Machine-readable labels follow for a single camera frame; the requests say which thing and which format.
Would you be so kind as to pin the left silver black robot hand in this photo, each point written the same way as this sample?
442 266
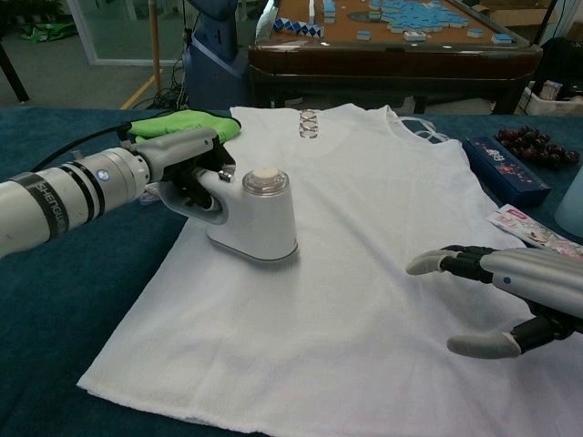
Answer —
182 145

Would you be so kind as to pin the heap of blue mahjong tiles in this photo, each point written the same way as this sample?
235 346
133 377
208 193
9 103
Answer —
410 16

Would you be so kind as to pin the black slanted table leg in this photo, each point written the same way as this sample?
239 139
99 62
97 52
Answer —
13 73

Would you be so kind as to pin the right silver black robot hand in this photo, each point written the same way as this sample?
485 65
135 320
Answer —
537 277

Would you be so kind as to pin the dark blue printed carton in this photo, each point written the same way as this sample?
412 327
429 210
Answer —
501 168

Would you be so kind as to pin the white handheld steam iron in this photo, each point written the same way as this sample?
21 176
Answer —
268 227

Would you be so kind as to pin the pink white snack packet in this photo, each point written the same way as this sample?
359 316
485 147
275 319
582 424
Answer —
524 227

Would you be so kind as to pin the white storage box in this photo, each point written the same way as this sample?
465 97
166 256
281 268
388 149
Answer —
546 107

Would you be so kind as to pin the wooden pole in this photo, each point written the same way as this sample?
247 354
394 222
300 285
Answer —
156 45

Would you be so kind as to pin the white sleeveless shirt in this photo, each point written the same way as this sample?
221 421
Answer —
341 205

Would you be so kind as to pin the stack of blue mahjong tiles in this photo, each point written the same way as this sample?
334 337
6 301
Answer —
330 11

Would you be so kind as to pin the blue mahjong tile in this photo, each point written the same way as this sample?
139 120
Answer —
501 39
475 33
364 35

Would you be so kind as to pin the brown mahjong table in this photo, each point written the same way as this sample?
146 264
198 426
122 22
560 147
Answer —
387 59

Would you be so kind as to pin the green bag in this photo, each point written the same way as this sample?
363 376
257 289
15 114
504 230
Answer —
45 33

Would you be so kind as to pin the brown cardboard box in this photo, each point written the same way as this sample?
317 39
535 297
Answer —
510 13

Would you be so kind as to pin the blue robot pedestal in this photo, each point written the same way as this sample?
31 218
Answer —
209 68

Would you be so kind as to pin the green microfibre cloth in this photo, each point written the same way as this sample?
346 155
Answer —
182 123

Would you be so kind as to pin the white framed glass partition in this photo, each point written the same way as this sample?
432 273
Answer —
88 36

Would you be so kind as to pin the dark red grape bunch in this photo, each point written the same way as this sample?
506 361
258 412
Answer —
533 145

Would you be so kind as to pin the dark teal table cloth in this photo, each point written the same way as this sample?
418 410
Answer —
45 318

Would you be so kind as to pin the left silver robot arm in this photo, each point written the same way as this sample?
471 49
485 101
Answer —
68 191

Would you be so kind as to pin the blue white snake puzzle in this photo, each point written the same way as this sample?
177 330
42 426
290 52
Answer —
296 26

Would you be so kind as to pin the white face mahjong tile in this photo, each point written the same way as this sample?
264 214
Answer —
415 37

